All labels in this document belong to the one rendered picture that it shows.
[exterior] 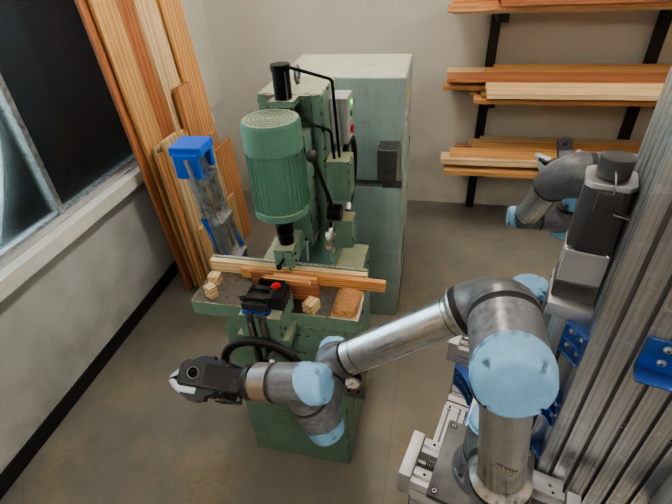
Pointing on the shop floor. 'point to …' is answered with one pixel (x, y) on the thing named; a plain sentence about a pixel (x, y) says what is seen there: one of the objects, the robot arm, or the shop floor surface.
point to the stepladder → (194, 152)
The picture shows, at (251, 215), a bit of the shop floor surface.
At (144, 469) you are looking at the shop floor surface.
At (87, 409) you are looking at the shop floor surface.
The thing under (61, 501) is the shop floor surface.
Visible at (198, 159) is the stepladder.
